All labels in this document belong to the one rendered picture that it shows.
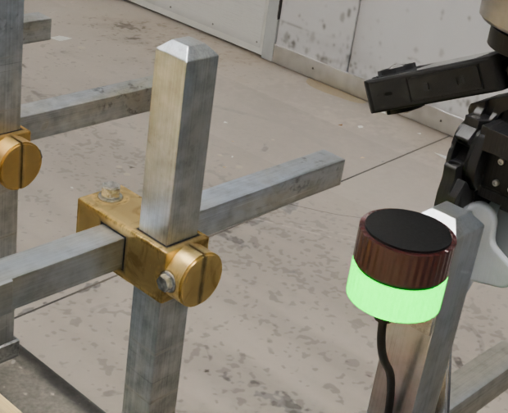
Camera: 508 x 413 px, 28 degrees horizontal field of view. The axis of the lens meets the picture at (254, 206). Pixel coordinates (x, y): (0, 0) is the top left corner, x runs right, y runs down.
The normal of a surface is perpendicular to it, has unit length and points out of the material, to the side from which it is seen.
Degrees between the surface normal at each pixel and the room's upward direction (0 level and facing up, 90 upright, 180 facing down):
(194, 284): 90
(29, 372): 0
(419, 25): 90
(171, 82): 90
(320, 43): 90
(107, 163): 0
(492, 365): 0
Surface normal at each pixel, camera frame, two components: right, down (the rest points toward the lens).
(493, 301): 0.13, -0.88
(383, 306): -0.38, 0.37
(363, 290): -0.73, 0.22
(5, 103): 0.72, 0.39
